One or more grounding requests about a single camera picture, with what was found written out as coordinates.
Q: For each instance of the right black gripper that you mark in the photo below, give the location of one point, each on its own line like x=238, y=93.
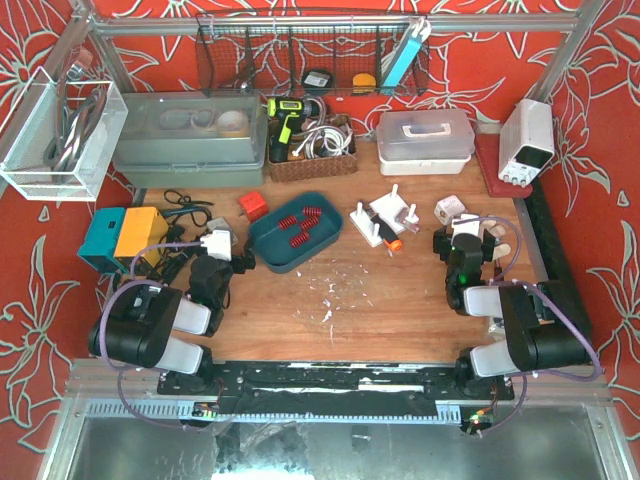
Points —
x=441, y=241

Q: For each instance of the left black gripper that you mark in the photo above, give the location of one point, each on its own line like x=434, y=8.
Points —
x=243, y=261

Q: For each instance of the metal L-shaped bracket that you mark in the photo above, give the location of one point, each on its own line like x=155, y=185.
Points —
x=408, y=225

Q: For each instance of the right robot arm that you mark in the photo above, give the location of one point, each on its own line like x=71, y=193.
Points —
x=545, y=331

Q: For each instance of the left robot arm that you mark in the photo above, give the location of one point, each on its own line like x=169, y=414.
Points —
x=138, y=324

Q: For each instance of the red spring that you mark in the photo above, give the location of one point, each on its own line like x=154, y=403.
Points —
x=287, y=222
x=309, y=223
x=310, y=211
x=299, y=239

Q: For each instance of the beige work glove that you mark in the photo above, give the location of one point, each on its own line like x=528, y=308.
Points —
x=500, y=242

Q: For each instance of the white cube charger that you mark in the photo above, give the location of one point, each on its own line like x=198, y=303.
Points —
x=448, y=208

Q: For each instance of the teal plastic tray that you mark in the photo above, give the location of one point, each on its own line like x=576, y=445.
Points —
x=271, y=244

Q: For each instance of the red cube box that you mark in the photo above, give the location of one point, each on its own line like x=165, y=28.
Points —
x=253, y=206

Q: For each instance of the red mat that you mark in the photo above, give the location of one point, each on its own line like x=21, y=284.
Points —
x=487, y=154

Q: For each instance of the white clear lidded toolbox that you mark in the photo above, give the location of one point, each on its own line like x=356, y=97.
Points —
x=424, y=142

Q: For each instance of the white bench power supply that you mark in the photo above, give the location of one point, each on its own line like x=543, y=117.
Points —
x=526, y=143

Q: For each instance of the woven brown basket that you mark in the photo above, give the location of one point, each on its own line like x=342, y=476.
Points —
x=332, y=153

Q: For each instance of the grey plastic storage box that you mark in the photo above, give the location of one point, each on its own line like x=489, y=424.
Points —
x=189, y=140

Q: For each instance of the teal power supply box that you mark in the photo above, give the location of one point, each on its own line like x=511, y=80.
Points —
x=100, y=241

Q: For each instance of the yellow tape measure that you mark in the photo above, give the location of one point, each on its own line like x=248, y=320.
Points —
x=363, y=84

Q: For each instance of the clear acrylic bin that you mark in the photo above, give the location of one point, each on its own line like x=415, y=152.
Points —
x=58, y=141

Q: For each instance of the blue white book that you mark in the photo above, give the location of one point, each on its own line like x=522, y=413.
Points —
x=395, y=64

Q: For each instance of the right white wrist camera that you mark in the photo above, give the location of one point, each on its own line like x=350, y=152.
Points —
x=466, y=224

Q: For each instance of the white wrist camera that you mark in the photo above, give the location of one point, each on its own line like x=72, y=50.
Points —
x=466, y=224
x=218, y=244

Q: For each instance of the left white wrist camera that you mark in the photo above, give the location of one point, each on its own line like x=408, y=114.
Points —
x=218, y=244

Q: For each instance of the white four-peg base plate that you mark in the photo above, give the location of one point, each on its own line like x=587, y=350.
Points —
x=388, y=207

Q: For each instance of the green yellow cordless drill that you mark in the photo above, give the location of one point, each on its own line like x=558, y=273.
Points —
x=290, y=113

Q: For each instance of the black wire wall basket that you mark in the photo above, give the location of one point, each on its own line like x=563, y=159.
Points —
x=268, y=51

